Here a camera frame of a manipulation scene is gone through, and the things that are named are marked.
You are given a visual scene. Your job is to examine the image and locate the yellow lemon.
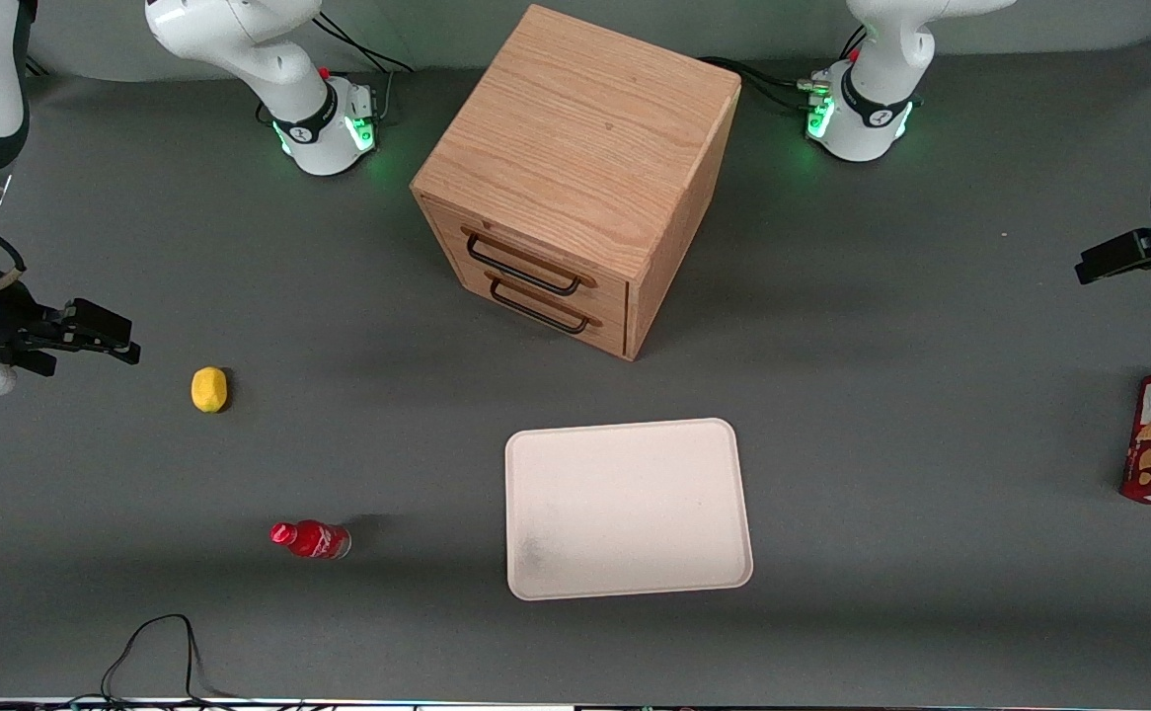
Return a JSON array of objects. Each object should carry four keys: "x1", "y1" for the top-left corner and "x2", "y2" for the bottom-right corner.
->
[{"x1": 191, "y1": 366, "x2": 230, "y2": 414}]

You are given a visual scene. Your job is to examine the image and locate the black metal drawer handle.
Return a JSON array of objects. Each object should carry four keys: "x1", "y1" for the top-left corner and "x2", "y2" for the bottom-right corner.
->
[
  {"x1": 464, "y1": 229, "x2": 584, "y2": 297},
  {"x1": 487, "y1": 276, "x2": 592, "y2": 335}
]

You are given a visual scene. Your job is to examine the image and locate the red cola bottle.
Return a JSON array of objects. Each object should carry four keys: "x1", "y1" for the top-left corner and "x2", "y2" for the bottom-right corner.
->
[{"x1": 269, "y1": 519, "x2": 352, "y2": 561}]

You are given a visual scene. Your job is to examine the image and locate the wooden drawer front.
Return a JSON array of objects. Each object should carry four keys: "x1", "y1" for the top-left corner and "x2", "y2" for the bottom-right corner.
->
[
  {"x1": 445, "y1": 259, "x2": 629, "y2": 358},
  {"x1": 422, "y1": 200, "x2": 630, "y2": 325}
]

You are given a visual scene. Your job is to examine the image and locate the wooden drawer cabinet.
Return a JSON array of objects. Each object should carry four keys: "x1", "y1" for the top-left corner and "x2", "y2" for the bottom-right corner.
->
[{"x1": 410, "y1": 4, "x2": 742, "y2": 362}]

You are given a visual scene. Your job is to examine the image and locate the black right arm base cables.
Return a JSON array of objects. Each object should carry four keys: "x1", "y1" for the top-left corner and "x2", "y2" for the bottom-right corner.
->
[{"x1": 311, "y1": 12, "x2": 417, "y2": 124}]

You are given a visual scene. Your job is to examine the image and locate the black left arm base cables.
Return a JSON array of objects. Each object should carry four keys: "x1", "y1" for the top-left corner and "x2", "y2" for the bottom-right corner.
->
[{"x1": 699, "y1": 25, "x2": 868, "y2": 112}]

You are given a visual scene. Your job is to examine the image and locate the beige plastic tray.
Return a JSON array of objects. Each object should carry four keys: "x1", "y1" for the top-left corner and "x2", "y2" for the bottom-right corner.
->
[{"x1": 504, "y1": 418, "x2": 754, "y2": 601}]

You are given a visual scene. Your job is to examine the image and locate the thin black loose cable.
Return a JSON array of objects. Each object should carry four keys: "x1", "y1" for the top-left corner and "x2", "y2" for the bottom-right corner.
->
[{"x1": 100, "y1": 613, "x2": 241, "y2": 708}]

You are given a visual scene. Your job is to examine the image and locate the black arm base cables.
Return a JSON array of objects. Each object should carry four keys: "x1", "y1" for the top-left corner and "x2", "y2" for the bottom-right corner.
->
[
  {"x1": 311, "y1": 12, "x2": 417, "y2": 124},
  {"x1": 699, "y1": 25, "x2": 868, "y2": 112}
]

